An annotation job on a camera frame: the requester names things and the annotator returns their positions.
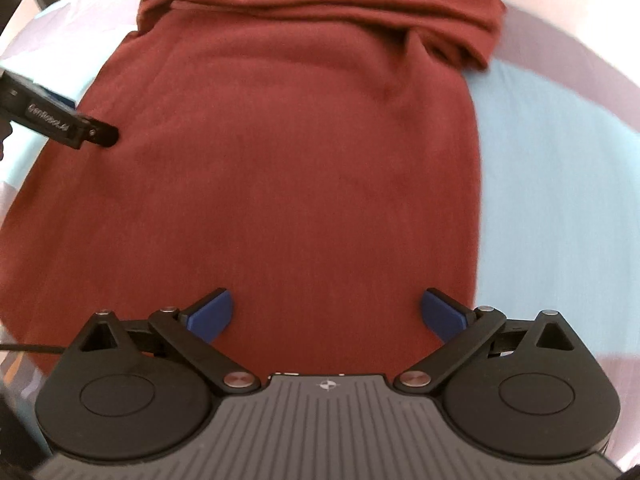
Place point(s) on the dark red sweater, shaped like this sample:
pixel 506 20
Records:
pixel 280 170

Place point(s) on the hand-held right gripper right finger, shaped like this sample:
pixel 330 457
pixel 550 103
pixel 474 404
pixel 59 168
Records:
pixel 442 315

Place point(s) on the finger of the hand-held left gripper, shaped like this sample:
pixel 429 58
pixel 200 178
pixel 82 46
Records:
pixel 50 117

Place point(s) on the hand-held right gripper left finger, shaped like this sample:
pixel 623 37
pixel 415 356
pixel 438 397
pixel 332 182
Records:
pixel 212 315

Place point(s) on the blue grey patterned bed sheet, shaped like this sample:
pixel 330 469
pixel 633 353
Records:
pixel 550 185

